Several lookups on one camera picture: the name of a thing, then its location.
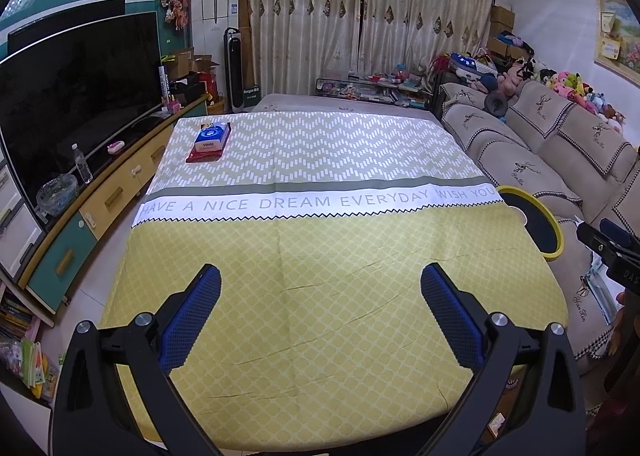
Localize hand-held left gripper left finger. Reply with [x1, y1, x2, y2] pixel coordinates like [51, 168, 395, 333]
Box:
[50, 263, 223, 456]

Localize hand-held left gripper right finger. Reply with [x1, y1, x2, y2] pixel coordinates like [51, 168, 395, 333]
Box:
[420, 263, 586, 456]

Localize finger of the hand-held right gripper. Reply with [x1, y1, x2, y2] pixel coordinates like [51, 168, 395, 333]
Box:
[575, 218, 640, 257]

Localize black yellow-rimmed trash bin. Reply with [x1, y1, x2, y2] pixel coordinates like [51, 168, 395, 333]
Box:
[498, 185, 565, 263]

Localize blue clear folder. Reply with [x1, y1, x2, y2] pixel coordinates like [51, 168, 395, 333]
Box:
[590, 256, 621, 327]

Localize yellow white printed tablecloth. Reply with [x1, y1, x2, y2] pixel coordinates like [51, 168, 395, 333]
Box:
[100, 110, 568, 442]

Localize beige sofa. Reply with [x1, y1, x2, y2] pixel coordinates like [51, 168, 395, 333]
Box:
[432, 81, 640, 362]

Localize yellow green television cabinet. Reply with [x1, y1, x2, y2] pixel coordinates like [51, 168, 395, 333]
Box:
[17, 95, 208, 312]

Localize red flat packet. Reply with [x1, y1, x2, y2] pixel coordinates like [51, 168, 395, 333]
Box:
[186, 122, 233, 164]

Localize pile of stuffed toys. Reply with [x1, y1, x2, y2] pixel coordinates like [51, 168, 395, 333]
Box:
[500, 56, 631, 124]

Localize bookshelf with books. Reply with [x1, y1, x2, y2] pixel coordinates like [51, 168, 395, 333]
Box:
[0, 281, 56, 402]

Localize blue white tissue pack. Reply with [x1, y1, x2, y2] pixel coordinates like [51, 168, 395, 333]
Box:
[194, 122, 232, 153]

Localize clear plastic bag bowl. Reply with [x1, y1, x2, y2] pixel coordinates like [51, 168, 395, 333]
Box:
[36, 173, 78, 217]

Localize clear water bottle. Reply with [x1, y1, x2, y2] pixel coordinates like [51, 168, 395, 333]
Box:
[71, 143, 93, 184]

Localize white drawer unit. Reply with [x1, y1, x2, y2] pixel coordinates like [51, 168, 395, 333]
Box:
[0, 156, 46, 282]

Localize blue star-print bag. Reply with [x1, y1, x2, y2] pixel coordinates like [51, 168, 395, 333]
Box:
[450, 52, 498, 79]

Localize red box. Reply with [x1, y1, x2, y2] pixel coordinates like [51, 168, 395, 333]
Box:
[200, 71, 221, 104]

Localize cluttered low glass table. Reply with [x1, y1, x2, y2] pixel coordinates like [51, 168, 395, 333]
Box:
[315, 71, 436, 104]

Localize stacked cardboard boxes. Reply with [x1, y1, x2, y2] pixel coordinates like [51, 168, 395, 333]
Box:
[487, 6, 531, 62]

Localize large black television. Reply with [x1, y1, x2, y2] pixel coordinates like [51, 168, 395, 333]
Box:
[0, 12, 163, 217]

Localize black silver tower fan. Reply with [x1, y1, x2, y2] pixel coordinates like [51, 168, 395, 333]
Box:
[223, 27, 246, 113]

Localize open cardboard boxes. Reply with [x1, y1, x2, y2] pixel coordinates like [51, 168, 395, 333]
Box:
[162, 47, 221, 79]

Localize beige patterned curtain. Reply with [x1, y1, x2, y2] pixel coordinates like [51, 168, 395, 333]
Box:
[360, 0, 501, 87]
[240, 0, 368, 99]

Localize artificial flower decoration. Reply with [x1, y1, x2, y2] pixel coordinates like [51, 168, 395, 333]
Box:
[159, 0, 192, 32]

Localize white standing air conditioner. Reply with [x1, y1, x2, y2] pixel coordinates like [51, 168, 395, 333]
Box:
[190, 0, 242, 109]

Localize small black television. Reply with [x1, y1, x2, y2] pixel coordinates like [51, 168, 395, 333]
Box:
[7, 0, 126, 54]

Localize framed wall picture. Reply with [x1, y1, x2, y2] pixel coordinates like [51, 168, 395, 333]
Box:
[595, 0, 640, 74]

